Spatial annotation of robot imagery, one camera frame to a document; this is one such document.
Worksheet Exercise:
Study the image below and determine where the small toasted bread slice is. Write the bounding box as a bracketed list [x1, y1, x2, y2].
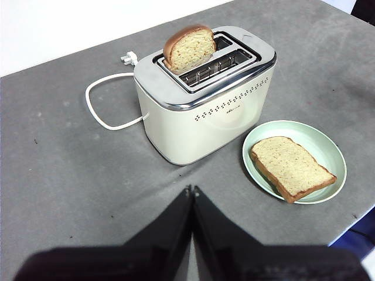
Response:
[163, 23, 217, 76]

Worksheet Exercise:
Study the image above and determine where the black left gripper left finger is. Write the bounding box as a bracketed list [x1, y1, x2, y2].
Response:
[14, 184, 195, 281]

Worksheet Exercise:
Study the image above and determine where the pale green round plate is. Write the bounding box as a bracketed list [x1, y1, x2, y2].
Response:
[242, 119, 348, 205]

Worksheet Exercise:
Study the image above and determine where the large toasted bread slice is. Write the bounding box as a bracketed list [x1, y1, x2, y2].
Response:
[249, 136, 338, 204]

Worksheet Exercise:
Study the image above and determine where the white toaster power cord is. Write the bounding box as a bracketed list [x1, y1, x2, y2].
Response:
[85, 51, 149, 132]

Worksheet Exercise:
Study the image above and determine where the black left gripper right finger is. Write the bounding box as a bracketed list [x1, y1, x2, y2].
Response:
[192, 184, 367, 281]

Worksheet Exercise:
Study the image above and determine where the cream toaster with chrome top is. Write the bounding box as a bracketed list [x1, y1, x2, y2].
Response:
[133, 25, 278, 167]

